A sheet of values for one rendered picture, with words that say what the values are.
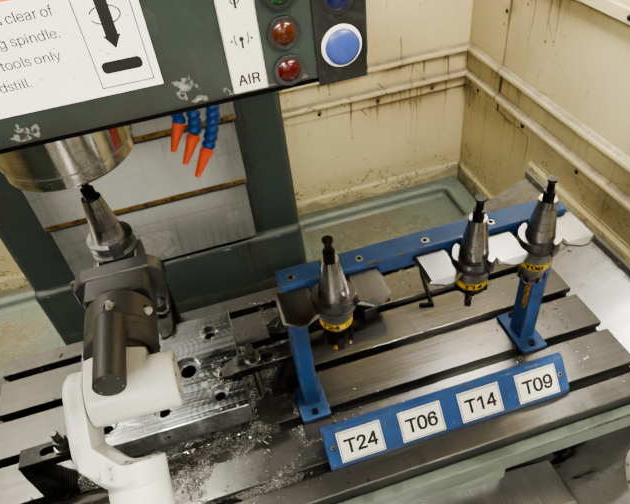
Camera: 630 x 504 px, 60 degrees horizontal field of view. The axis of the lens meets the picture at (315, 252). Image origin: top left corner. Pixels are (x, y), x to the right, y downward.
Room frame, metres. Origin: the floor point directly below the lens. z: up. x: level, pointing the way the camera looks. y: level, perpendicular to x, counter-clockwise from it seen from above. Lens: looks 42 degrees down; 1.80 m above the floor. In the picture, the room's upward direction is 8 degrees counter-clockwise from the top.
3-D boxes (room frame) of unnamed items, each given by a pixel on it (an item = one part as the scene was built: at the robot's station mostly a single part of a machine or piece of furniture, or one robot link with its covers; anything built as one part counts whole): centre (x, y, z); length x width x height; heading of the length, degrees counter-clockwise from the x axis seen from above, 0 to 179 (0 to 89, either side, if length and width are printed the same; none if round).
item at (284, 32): (0.45, 0.00, 1.63); 0.02 x 0.01 x 0.02; 101
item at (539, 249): (0.60, -0.34, 1.21); 0.06 x 0.06 x 0.03
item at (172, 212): (1.05, 0.36, 1.16); 0.48 x 0.05 x 0.51; 101
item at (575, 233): (0.61, -0.40, 1.21); 0.07 x 0.05 x 0.01; 11
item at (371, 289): (0.55, -0.07, 1.21); 0.07 x 0.05 x 0.01; 11
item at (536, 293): (0.67, -0.39, 1.05); 0.10 x 0.05 x 0.30; 11
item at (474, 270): (0.58, -0.23, 1.21); 0.06 x 0.06 x 0.03
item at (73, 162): (0.61, 0.28, 1.52); 0.16 x 0.16 x 0.12
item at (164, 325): (0.77, 0.32, 0.97); 0.13 x 0.03 x 0.15; 11
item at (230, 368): (0.61, 0.13, 0.97); 0.13 x 0.03 x 0.15; 101
